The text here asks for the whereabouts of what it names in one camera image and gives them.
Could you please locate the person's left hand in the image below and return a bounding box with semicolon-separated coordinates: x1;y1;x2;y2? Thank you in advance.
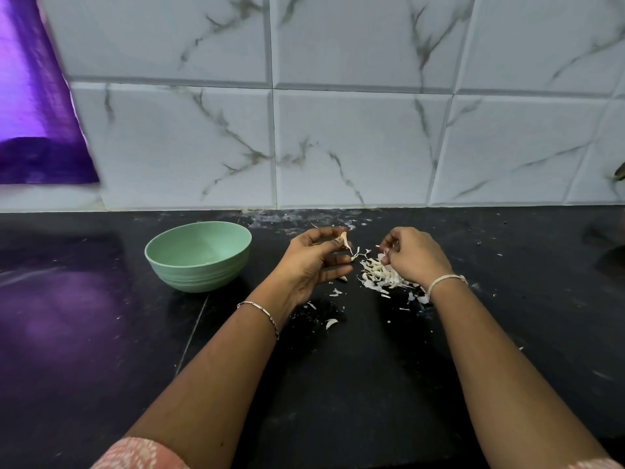
270;225;355;311

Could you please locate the person's right hand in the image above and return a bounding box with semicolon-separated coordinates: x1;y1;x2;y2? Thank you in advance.
378;226;457;297

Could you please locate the mint green bowl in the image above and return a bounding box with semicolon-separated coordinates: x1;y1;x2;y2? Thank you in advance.
143;220;254;294

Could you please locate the person's left forearm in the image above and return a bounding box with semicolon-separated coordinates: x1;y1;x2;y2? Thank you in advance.
125;300;289;463

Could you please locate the person's right forearm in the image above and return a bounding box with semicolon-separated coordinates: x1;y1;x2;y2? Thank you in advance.
430;283;611;467

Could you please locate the pile of white garlic peels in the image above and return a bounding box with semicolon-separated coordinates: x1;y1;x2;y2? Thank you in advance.
350;245;431;311

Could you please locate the pink patterned left sleeve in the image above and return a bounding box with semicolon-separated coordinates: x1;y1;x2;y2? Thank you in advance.
90;436;191;469

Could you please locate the pink patterned sleeve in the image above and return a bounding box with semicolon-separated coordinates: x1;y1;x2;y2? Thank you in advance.
90;436;191;469
568;458;625;469

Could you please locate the pink patterned right sleeve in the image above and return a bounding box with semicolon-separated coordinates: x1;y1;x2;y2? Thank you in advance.
568;458;625;469

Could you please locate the purple cloth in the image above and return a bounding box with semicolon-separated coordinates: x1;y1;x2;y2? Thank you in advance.
0;0;101;186

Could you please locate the silver right wrist bracelet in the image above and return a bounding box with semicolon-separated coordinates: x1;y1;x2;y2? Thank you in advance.
426;273;470;302

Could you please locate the silver wrist bracelet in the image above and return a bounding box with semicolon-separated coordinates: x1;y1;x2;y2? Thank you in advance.
426;273;470;302
236;300;281;341

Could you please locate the silver left wrist bracelet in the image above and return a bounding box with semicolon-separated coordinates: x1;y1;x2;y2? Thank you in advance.
236;300;281;341

